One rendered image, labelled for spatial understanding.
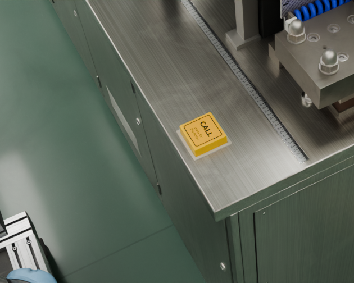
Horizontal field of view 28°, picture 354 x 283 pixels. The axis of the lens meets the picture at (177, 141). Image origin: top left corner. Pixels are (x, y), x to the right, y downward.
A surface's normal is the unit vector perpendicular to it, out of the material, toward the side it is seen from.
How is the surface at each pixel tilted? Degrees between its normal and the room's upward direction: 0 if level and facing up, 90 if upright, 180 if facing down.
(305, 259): 90
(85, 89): 0
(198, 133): 0
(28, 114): 0
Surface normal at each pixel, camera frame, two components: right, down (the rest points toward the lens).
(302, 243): 0.43, 0.70
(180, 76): -0.11, -0.58
